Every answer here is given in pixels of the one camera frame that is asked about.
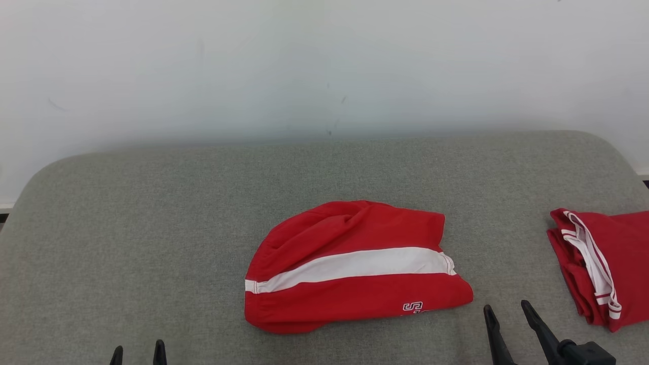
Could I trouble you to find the red shorts white stripe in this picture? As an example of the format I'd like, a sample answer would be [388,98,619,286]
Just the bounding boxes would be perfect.
[244,200,474,334]

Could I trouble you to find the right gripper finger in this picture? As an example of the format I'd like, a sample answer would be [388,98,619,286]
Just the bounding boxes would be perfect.
[521,300,562,365]
[483,304,518,365]

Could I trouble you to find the red basketball jersey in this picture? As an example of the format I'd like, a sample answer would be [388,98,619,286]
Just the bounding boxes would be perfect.
[547,208,649,333]

